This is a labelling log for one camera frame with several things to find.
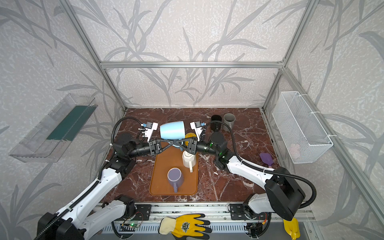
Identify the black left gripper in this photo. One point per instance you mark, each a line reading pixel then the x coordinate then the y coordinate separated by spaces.
pixel 153 147

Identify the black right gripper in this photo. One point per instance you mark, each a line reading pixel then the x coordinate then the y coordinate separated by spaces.
pixel 193 145

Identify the light blue mug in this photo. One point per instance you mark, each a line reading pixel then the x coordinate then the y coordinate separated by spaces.
pixel 173 131

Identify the white mug with lettering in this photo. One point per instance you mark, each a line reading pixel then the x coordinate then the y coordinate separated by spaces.
pixel 189 160

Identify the black mug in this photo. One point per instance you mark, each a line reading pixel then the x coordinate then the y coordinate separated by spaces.
pixel 216 123

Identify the grey mug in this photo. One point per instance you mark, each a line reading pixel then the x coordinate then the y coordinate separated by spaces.
pixel 229 119

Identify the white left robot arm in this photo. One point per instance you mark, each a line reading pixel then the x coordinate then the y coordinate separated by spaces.
pixel 58 226

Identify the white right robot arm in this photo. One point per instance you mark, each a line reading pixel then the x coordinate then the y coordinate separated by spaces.
pixel 284 193

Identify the purple mug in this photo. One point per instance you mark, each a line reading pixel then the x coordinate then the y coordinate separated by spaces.
pixel 175 178

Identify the orange plastic tray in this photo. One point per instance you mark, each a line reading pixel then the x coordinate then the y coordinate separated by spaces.
pixel 168 159

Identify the purple spatula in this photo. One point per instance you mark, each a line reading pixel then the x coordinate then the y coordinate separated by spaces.
pixel 267 159

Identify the yellow black work glove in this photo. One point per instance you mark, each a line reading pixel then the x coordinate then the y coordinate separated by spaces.
pixel 190 225

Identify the pink object in basket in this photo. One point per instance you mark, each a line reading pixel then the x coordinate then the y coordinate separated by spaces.
pixel 294 151

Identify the yellow plastic scoop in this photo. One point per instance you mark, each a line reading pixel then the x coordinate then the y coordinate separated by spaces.
pixel 292 228

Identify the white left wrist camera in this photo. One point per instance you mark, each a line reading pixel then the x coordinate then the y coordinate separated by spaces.
pixel 147 130

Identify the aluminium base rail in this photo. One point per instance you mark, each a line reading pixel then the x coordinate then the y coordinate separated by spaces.
pixel 224 217

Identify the clear plastic wall bin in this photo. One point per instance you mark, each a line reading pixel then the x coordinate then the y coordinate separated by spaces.
pixel 48 141

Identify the white wire wall basket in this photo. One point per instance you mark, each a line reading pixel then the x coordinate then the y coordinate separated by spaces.
pixel 298 124

